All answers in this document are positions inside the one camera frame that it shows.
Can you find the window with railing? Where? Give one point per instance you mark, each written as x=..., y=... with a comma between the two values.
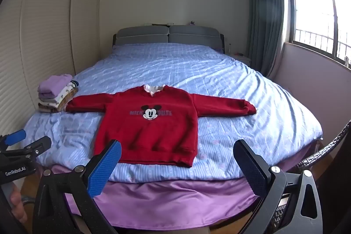
x=318, y=14

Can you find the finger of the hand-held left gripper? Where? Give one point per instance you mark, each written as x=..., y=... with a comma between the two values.
x=16, y=136
x=38, y=146

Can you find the person's left hand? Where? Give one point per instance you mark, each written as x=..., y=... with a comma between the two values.
x=17, y=205

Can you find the white nightstand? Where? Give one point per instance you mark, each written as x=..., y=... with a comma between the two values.
x=241, y=58

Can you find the cream louvered wardrobe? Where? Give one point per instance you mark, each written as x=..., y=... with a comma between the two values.
x=41, y=44

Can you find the small purple figurine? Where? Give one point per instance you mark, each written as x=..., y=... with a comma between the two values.
x=192, y=22

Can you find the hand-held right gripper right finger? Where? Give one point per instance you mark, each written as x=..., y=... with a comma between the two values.
x=251, y=168

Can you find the grey-green curtain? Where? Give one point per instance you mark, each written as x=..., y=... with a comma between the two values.
x=264, y=17

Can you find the grey padded headboard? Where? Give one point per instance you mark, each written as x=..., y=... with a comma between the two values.
x=170, y=35

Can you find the folded white patterned garment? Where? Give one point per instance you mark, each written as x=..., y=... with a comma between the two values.
x=63, y=95

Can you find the dark wicker chair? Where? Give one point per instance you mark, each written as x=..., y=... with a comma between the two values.
x=329, y=146

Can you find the folded brown striped garment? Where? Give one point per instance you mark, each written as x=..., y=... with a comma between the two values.
x=50, y=108

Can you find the blue striped floral bedsheet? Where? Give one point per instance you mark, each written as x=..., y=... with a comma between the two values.
x=219, y=86

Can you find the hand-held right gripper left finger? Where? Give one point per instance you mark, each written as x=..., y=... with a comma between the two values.
x=105, y=168

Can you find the purple satin bed skirt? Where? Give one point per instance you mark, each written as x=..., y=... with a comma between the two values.
x=170, y=195

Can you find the small items on headboard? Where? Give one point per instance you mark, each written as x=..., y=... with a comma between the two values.
x=159, y=23

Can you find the red cartoon print sweater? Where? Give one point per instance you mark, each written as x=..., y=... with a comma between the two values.
x=149, y=127

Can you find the folded purple garment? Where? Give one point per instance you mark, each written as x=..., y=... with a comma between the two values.
x=53, y=84

